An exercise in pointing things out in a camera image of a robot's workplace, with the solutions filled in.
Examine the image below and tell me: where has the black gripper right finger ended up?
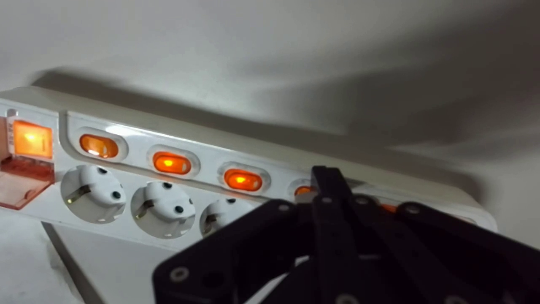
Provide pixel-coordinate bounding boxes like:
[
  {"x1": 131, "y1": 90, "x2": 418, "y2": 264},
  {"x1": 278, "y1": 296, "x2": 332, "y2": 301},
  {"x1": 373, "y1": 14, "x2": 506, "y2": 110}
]
[{"x1": 325, "y1": 166, "x2": 540, "y2": 304}]

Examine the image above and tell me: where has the white multi-socket power strip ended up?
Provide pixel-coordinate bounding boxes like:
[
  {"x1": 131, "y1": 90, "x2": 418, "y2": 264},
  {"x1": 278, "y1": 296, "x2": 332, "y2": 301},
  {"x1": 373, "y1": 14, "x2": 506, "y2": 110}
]
[{"x1": 0, "y1": 83, "x2": 499, "y2": 257}]

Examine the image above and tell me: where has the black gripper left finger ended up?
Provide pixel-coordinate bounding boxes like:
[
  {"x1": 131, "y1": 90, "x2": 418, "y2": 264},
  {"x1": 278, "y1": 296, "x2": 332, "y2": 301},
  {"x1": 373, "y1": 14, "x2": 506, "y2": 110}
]
[{"x1": 152, "y1": 166, "x2": 341, "y2": 304}]

